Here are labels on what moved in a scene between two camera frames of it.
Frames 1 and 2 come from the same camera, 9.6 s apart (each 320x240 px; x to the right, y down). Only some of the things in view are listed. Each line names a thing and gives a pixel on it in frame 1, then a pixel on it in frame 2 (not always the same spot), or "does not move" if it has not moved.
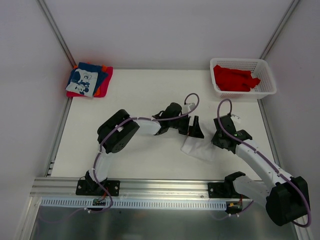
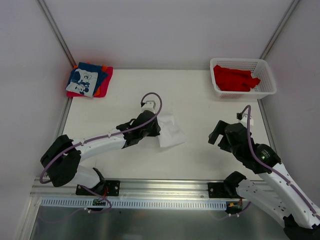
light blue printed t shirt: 83,82 does not move
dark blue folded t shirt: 101,75 does not move
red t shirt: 228,79 does not move
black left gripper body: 189,125 → 154,127
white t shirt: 203,147 → 171,133
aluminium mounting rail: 66,188 does not move
